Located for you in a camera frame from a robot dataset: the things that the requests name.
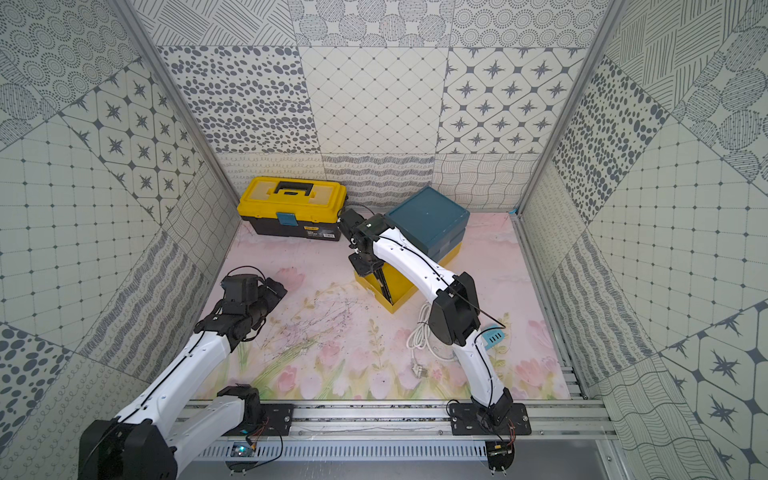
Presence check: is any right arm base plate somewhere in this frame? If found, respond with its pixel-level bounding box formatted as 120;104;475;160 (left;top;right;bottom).
446;400;532;439

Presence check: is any black pencil pair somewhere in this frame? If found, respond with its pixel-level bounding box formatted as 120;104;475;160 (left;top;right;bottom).
373;268;392;303

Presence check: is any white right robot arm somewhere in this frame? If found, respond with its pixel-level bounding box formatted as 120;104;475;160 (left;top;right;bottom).
337;209;513;428

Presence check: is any teal power strip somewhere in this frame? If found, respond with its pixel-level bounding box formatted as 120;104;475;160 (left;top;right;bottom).
480;325;505;351

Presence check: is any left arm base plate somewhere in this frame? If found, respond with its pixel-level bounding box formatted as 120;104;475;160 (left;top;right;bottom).
252;403;295;437

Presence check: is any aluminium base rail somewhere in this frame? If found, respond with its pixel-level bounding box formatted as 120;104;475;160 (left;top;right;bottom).
198;400;618;462

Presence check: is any white power cable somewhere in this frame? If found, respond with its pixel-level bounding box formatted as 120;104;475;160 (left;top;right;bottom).
406;302;457;379

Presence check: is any yellow black plastic toolbox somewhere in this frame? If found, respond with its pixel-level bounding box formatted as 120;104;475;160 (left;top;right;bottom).
237;176;348;241

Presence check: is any teal drawer cabinet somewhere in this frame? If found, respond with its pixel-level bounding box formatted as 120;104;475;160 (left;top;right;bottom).
386;186;470;262

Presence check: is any yellow bottom drawer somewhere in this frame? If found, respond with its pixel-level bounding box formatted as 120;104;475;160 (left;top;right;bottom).
352;237;462;314

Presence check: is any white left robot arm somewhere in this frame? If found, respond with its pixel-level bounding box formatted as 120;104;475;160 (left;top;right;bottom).
78;271;287;479

